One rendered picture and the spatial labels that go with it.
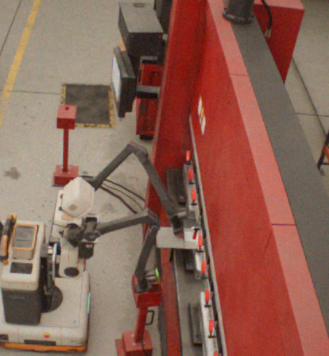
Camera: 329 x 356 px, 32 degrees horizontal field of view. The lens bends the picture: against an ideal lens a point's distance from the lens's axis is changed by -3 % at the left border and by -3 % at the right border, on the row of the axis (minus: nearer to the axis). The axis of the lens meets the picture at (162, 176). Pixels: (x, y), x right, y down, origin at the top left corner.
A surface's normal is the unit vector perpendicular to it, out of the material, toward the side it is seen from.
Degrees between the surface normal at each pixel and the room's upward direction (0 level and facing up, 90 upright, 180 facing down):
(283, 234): 0
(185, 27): 90
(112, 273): 0
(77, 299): 0
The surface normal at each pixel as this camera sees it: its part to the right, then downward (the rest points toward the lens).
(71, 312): 0.12, -0.76
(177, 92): 0.05, 0.65
